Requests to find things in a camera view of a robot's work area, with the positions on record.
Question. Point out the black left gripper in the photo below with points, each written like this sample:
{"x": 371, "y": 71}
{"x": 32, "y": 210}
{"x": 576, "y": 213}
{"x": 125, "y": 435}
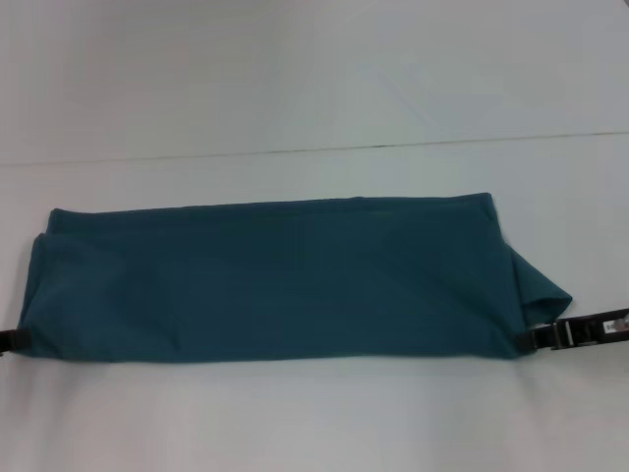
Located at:
{"x": 2, "y": 346}

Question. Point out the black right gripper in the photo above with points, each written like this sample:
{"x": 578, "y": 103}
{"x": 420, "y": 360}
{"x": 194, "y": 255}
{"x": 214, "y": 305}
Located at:
{"x": 594, "y": 332}

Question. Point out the teal blue FREE! t-shirt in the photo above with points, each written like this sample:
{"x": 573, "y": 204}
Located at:
{"x": 295, "y": 280}

